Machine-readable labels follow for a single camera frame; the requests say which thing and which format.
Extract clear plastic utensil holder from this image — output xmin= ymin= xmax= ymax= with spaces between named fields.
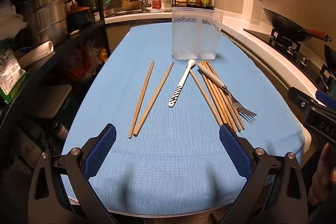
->
xmin=171 ymin=6 xmax=224 ymax=60

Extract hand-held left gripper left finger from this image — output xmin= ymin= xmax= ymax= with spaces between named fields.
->
xmin=28 ymin=123 xmax=118 ymax=224

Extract white-handled metal fork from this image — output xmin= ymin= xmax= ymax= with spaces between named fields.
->
xmin=197 ymin=64 xmax=258 ymax=122

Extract black clay pot orange lid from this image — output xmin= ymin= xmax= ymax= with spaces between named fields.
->
xmin=66 ymin=5 xmax=92 ymax=31

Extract dark lidded bottle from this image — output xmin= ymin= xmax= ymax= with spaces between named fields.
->
xmin=51 ymin=122 xmax=69 ymax=142

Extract green snack packet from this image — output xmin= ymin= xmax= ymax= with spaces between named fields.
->
xmin=0 ymin=48 xmax=28 ymax=105

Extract blue tablecloth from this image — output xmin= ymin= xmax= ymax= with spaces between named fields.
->
xmin=62 ymin=22 xmax=306 ymax=214

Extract small yellow toy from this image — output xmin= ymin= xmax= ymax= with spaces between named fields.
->
xmin=98 ymin=48 xmax=109 ymax=63

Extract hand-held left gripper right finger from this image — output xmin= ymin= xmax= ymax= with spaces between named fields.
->
xmin=218 ymin=123 xmax=309 ymax=224

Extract white plastic bag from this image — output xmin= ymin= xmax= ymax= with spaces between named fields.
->
xmin=0 ymin=0 xmax=28 ymax=42

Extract white paper roll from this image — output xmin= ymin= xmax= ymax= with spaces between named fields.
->
xmin=17 ymin=41 xmax=55 ymax=69

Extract black wok wooden handle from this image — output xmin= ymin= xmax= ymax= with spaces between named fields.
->
xmin=263 ymin=7 xmax=332 ymax=43

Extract black gas stove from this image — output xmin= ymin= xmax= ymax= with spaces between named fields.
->
xmin=243 ymin=28 xmax=336 ymax=93

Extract green basin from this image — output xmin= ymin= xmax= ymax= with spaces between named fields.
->
xmin=98 ymin=0 xmax=116 ymax=9

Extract person's right hand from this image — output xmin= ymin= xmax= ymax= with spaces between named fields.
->
xmin=307 ymin=143 xmax=336 ymax=205

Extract black metal shelf rack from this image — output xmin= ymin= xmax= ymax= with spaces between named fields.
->
xmin=0 ymin=0 xmax=111 ymax=214

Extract white spoon with striped handle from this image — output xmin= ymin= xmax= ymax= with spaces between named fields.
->
xmin=168 ymin=59 xmax=196 ymax=109

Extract red plastic bag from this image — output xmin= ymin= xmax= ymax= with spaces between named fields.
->
xmin=66 ymin=40 xmax=105 ymax=83

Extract black cooking pot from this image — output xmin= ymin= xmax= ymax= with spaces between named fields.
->
xmin=76 ymin=0 xmax=99 ymax=10

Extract large steel stockpot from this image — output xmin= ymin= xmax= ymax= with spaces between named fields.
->
xmin=14 ymin=0 xmax=69 ymax=49

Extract grey cutting board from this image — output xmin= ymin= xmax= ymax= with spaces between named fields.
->
xmin=25 ymin=84 xmax=72 ymax=119

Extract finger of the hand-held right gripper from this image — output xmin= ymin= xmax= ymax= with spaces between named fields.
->
xmin=316 ymin=90 xmax=336 ymax=106
xmin=287 ymin=87 xmax=326 ymax=115

